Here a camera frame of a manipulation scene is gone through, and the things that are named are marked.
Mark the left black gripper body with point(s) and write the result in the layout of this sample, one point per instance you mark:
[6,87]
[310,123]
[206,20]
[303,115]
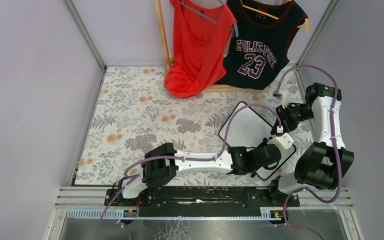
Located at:
[266,161]

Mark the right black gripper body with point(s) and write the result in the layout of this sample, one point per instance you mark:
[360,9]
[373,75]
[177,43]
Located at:
[285,114]

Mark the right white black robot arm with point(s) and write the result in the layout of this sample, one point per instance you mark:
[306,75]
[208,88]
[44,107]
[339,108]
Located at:
[326,161]

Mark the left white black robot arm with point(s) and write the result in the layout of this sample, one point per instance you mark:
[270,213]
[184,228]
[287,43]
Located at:
[160,165]

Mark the navy basketball jersey 23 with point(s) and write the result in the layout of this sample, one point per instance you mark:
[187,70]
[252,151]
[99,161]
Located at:
[260,52]

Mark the yellow clothes hanger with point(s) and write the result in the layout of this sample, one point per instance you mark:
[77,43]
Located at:
[306,20]

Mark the red tank top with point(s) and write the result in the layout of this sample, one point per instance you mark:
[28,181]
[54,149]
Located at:
[199,47]

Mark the wooden clothes rack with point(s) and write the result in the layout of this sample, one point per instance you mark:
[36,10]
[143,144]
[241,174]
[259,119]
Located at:
[169,60]

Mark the grey clothes hanger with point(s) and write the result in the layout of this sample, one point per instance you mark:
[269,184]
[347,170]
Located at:
[235,26]

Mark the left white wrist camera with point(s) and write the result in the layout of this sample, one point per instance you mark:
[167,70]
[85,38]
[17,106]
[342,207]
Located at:
[284,142]

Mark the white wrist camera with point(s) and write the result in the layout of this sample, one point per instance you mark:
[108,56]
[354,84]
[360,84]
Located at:
[283,96]
[284,142]

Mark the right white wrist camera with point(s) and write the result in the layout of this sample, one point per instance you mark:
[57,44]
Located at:
[283,96]

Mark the grey slotted cable duct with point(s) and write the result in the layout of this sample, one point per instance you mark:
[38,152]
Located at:
[127,214]

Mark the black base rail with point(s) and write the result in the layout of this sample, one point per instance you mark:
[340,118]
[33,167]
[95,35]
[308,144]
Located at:
[187,198]

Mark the aluminium frame post right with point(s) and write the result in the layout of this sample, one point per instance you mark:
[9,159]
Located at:
[319,30]

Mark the aluminium frame post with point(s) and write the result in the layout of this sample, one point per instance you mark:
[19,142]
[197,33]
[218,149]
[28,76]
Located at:
[319,30]
[78,21]

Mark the aluminium frame post left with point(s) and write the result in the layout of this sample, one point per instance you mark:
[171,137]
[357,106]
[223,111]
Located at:
[78,21]

